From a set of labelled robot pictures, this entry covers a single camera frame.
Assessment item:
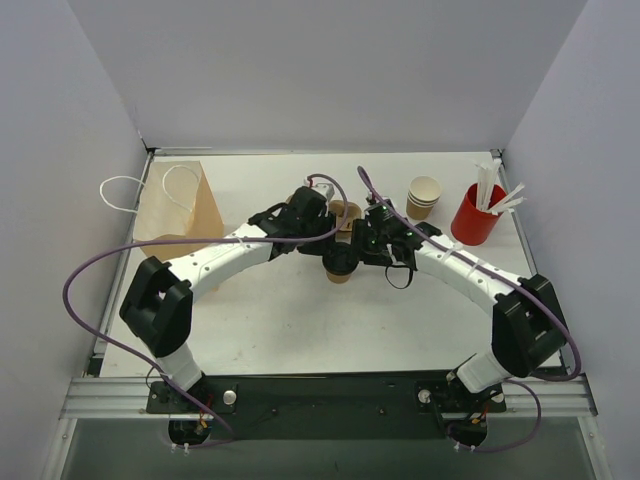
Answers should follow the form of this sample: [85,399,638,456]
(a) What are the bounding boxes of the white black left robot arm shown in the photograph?
[119,183,335,412]

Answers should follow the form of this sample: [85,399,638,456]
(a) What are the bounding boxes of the brown paper takeout bag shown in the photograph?
[99,160,225,294]

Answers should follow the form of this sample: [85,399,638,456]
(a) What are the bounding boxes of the pulp cup carrier tray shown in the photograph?
[329,200,362,239]

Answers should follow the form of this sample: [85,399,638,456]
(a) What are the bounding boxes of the kraft paper coffee cup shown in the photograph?
[326,271,351,284]

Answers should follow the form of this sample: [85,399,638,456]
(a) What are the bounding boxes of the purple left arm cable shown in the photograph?
[62,172,351,449]

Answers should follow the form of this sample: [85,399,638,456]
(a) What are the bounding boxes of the stacked kraft paper cups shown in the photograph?
[406,176,442,221]

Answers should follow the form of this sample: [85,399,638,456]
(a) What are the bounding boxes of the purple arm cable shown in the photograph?
[355,165,584,454]
[62,172,351,449]

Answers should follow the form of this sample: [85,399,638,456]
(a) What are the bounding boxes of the white wrapped straws bundle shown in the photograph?
[473,158,525,216]

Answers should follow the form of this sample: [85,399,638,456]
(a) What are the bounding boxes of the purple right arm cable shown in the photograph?
[355,165,584,454]

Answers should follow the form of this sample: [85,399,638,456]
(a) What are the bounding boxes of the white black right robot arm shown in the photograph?
[351,203,567,394]

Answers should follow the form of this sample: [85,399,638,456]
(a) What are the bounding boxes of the aluminium front frame rail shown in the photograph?
[59,373,599,421]

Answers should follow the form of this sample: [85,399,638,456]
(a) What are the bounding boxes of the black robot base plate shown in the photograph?
[144,370,507,441]

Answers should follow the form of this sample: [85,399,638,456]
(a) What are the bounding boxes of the red cylindrical straw holder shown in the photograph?
[450,183,502,246]

